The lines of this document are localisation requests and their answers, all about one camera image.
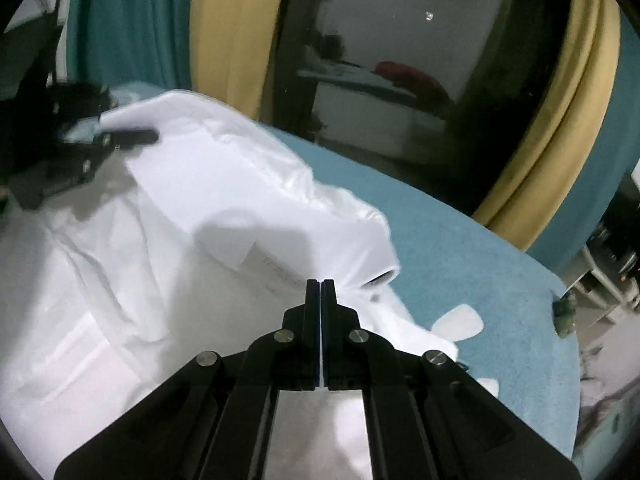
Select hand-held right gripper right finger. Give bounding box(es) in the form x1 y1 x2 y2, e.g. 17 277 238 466
321 279 583 480

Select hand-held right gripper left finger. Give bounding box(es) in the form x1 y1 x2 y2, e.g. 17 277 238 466
52 279 321 480

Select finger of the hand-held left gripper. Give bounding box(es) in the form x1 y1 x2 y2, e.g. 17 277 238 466
10 129 161 206
47 82 113 143

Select large white garment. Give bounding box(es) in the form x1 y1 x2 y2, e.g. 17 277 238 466
0 89 463 480

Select teal curtain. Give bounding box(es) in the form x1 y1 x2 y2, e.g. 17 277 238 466
67 0 198 93
527 7 640 276

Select yellow curtain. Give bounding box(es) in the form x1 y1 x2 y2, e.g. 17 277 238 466
189 0 301 121
472 0 623 253

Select small green object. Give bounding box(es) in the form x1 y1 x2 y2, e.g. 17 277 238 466
551 294 577 339

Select cluttered shelf rack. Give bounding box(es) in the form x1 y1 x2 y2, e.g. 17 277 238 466
565 160 640 346

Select dark glass window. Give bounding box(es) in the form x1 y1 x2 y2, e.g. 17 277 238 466
270 0 576 211

